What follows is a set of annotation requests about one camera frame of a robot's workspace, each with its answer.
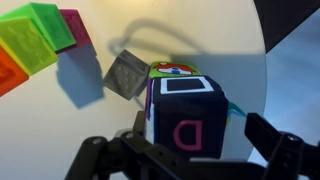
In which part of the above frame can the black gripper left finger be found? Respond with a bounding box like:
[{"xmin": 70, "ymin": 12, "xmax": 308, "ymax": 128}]
[{"xmin": 65, "ymin": 111, "xmax": 264, "ymax": 180}]

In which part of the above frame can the green plastic cube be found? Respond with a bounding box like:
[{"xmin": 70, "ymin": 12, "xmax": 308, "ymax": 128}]
[{"xmin": 0, "ymin": 2, "xmax": 76, "ymax": 51}]

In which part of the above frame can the navy fabric letter D block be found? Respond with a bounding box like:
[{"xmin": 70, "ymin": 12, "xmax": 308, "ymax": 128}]
[{"xmin": 150, "ymin": 75, "xmax": 228, "ymax": 160}]

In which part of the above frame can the magenta plastic cube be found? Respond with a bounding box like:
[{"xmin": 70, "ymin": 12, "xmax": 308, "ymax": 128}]
[{"xmin": 58, "ymin": 9, "xmax": 91, "ymax": 53}]

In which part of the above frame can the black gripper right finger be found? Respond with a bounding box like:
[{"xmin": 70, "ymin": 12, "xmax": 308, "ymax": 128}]
[{"xmin": 245, "ymin": 113, "xmax": 320, "ymax": 180}]

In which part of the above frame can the orange plastic cube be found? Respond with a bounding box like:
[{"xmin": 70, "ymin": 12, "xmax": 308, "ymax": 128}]
[{"xmin": 0, "ymin": 47, "xmax": 29, "ymax": 96}]

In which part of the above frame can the round white table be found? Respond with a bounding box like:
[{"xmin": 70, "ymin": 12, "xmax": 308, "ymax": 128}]
[{"xmin": 0, "ymin": 0, "xmax": 266, "ymax": 180}]

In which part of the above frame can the yellow-green plastic cube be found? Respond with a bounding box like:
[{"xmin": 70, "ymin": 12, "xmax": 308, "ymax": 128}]
[{"xmin": 0, "ymin": 18, "xmax": 58, "ymax": 75}]

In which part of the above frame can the small grey plastic cube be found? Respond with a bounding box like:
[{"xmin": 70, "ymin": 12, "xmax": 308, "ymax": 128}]
[{"xmin": 103, "ymin": 50, "xmax": 150, "ymax": 100}]

